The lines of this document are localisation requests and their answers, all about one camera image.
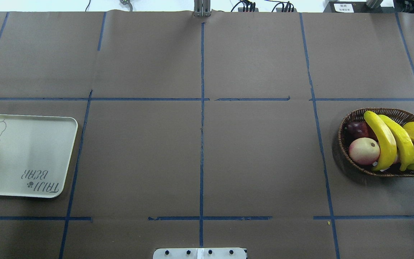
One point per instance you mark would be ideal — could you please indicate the white mounting pillar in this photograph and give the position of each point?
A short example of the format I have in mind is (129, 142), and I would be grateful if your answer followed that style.
(201, 253)

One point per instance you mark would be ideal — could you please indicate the cream bear tray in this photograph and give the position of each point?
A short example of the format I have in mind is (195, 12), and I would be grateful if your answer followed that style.
(35, 153)

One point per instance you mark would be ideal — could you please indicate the black box with label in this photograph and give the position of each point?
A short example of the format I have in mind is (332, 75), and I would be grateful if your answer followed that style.
(346, 7)

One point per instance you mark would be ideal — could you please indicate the brown wicker basket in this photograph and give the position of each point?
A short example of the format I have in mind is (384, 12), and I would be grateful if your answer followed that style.
(343, 139)

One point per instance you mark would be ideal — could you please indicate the aluminium frame post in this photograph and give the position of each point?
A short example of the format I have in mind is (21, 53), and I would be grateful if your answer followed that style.
(202, 8)

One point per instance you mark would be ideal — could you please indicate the dark red apple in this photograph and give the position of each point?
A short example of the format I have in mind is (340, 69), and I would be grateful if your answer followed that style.
(360, 130)

